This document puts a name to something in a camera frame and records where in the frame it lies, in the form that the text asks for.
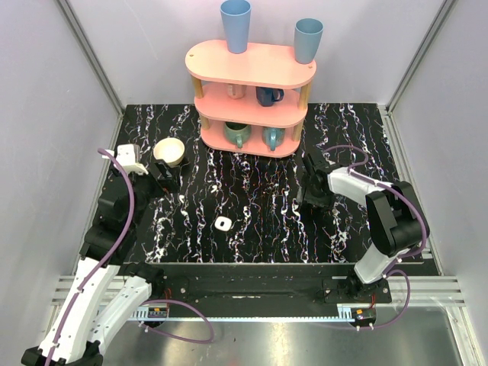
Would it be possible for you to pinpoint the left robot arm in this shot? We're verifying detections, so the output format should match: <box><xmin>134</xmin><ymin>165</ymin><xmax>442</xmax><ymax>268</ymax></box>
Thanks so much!
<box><xmin>21</xmin><ymin>161</ymin><xmax>179</xmax><ymax>365</ymax></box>

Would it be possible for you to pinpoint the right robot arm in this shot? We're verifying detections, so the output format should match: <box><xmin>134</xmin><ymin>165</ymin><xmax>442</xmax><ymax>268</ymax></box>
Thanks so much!
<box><xmin>298</xmin><ymin>154</ymin><xmax>430</xmax><ymax>303</ymax></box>

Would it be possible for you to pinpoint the white earbud case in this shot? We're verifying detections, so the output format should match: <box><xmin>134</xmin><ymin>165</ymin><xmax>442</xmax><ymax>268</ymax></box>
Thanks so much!
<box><xmin>214</xmin><ymin>216</ymin><xmax>233</xmax><ymax>232</ymax></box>

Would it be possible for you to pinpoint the cream ceramic bowl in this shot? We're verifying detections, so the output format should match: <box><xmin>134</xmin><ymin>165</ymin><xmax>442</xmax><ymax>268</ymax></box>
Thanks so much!
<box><xmin>152</xmin><ymin>137</ymin><xmax>185</xmax><ymax>168</ymax></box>

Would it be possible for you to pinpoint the light blue butterfly mug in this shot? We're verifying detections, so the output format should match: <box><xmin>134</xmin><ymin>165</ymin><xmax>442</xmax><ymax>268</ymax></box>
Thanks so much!
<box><xmin>262</xmin><ymin>127</ymin><xmax>286</xmax><ymax>152</ymax></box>

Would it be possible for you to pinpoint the green glazed mug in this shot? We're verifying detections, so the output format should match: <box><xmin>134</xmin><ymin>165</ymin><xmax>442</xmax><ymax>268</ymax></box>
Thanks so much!
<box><xmin>224</xmin><ymin>122</ymin><xmax>252</xmax><ymax>149</ymax></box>

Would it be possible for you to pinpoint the dark blue mug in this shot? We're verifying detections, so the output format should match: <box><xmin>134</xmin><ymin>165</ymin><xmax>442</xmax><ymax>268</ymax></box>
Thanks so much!
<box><xmin>255</xmin><ymin>87</ymin><xmax>284</xmax><ymax>107</ymax></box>

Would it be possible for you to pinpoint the pink three-tier wooden shelf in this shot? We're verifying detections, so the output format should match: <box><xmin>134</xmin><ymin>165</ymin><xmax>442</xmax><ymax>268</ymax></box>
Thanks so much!
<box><xmin>185</xmin><ymin>40</ymin><xmax>316</xmax><ymax>158</ymax></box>

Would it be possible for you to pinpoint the pink mug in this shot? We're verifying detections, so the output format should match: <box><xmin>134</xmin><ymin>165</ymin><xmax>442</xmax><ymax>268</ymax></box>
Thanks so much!
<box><xmin>227</xmin><ymin>84</ymin><xmax>246</xmax><ymax>99</ymax></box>

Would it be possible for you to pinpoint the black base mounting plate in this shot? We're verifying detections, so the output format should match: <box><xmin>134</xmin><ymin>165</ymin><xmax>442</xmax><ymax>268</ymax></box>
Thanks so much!
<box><xmin>148</xmin><ymin>263</ymin><xmax>392</xmax><ymax>319</ymax></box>

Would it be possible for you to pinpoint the right blue plastic tumbler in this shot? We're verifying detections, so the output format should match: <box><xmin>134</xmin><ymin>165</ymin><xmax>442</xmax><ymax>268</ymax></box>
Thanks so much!
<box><xmin>294</xmin><ymin>18</ymin><xmax>323</xmax><ymax>64</ymax></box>

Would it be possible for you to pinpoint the blue plastic tumbler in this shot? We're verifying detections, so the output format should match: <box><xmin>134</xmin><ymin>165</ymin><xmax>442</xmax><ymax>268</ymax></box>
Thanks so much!
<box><xmin>294</xmin><ymin>18</ymin><xmax>323</xmax><ymax>64</ymax></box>
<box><xmin>220</xmin><ymin>0</ymin><xmax>252</xmax><ymax>54</ymax></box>

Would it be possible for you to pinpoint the left blue plastic tumbler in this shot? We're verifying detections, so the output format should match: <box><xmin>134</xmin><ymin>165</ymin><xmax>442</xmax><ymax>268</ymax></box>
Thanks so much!
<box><xmin>220</xmin><ymin>0</ymin><xmax>252</xmax><ymax>54</ymax></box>

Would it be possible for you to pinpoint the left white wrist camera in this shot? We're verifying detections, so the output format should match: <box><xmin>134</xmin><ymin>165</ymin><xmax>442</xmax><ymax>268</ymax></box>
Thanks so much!
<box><xmin>116</xmin><ymin>144</ymin><xmax>149</xmax><ymax>175</ymax></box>

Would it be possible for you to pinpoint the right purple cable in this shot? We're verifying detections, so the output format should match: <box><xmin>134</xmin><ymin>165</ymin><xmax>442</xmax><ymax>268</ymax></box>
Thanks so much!
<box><xmin>323</xmin><ymin>144</ymin><xmax>427</xmax><ymax>332</ymax></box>

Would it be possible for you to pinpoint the aluminium rail frame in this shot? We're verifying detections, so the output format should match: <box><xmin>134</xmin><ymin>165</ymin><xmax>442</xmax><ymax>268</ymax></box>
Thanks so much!
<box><xmin>49</xmin><ymin>276</ymin><xmax>468</xmax><ymax>332</ymax></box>

